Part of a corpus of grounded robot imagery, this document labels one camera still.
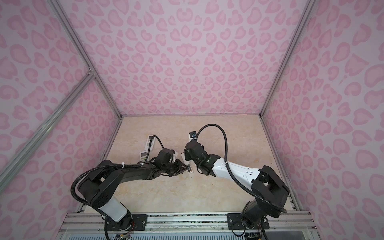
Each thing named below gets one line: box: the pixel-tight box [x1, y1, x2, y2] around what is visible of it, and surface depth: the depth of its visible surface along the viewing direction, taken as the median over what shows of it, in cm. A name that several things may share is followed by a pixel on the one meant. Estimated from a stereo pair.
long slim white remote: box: [181, 152, 193, 174], surface depth 92 cm
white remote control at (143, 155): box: [139, 150, 148, 162], surface depth 99 cm
